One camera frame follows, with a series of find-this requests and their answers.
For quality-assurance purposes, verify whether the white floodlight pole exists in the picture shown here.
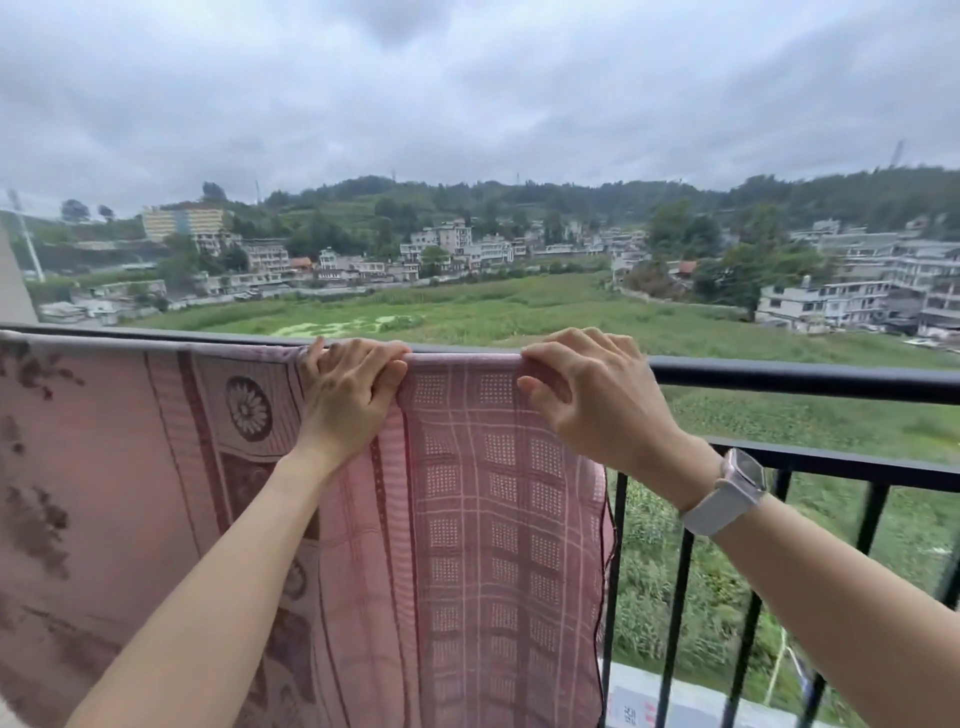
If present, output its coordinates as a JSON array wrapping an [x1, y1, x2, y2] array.
[[6, 187, 47, 284]]

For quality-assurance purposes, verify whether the person's right hand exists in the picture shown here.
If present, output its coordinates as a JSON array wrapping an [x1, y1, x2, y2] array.
[[516, 327, 723, 514]]

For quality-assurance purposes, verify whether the black metal balcony railing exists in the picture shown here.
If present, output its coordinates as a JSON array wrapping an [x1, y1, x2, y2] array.
[[0, 322, 960, 728]]

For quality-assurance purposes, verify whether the person's left hand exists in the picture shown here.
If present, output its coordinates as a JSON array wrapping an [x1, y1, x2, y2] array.
[[294, 336, 413, 470]]

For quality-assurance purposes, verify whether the yellow multi-storey building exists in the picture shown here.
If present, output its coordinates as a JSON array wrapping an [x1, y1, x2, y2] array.
[[141, 207, 227, 243]]

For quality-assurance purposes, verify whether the cluster of white village houses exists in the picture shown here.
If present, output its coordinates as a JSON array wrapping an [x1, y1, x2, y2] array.
[[191, 217, 654, 295]]

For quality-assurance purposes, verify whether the pink patterned blanket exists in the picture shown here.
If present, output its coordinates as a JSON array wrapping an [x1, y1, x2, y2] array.
[[0, 330, 618, 728]]

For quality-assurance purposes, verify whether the white ledge with sign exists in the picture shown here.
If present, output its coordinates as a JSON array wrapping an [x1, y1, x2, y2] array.
[[600, 660, 830, 728]]

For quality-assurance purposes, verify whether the green overgrown field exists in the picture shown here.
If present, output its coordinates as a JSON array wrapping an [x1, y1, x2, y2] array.
[[123, 271, 960, 728]]

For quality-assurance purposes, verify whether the white flat-roofed house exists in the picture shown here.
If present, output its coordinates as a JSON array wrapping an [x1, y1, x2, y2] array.
[[755, 276, 895, 333]]

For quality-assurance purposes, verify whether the white wrist watch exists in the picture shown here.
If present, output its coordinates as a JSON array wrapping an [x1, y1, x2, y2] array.
[[680, 447, 768, 539]]

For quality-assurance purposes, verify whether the person's left forearm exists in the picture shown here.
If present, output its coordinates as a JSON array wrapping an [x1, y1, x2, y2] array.
[[66, 442, 376, 728]]

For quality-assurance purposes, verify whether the large dark green tree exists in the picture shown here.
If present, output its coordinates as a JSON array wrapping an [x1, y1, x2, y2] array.
[[693, 204, 826, 312]]

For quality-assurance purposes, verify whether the person's right forearm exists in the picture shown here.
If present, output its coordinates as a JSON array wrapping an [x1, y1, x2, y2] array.
[[663, 438, 960, 728]]

